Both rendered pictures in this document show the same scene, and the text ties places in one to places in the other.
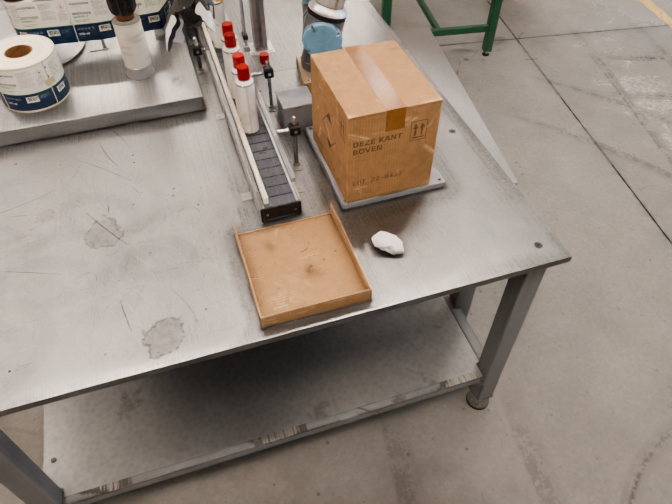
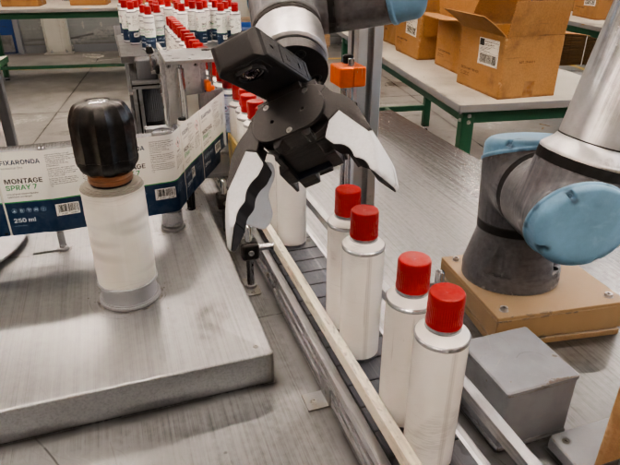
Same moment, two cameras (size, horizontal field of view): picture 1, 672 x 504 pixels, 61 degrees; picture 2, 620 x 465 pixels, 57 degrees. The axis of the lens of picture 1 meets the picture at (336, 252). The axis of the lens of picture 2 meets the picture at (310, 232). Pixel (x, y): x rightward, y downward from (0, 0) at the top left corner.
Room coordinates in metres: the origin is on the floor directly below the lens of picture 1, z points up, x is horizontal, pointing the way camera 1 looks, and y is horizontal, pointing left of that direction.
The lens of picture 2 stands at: (0.96, 0.38, 1.36)
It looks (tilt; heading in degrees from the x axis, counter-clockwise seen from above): 27 degrees down; 359
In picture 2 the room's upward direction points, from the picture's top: straight up
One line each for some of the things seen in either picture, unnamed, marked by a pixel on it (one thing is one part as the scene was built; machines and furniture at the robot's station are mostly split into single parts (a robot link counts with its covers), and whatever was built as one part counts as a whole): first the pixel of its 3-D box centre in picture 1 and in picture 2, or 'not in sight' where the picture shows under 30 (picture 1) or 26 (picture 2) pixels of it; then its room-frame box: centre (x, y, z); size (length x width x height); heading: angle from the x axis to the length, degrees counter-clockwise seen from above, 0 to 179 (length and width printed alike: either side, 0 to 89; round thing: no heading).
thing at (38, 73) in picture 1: (28, 73); not in sight; (1.56, 0.94, 0.95); 0.20 x 0.20 x 0.14
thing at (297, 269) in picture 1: (299, 260); not in sight; (0.90, 0.09, 0.85); 0.30 x 0.26 x 0.04; 18
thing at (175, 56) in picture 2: not in sight; (187, 54); (2.22, 0.62, 1.14); 0.14 x 0.11 x 0.01; 18
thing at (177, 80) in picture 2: not in sight; (196, 114); (2.22, 0.62, 1.01); 0.14 x 0.13 x 0.26; 18
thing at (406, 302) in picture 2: (242, 87); (407, 341); (1.44, 0.27, 0.98); 0.05 x 0.05 x 0.20
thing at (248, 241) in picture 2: (197, 54); (249, 257); (1.79, 0.47, 0.89); 0.03 x 0.03 x 0.12; 18
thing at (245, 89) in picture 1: (246, 99); (435, 380); (1.38, 0.25, 0.98); 0.05 x 0.05 x 0.20
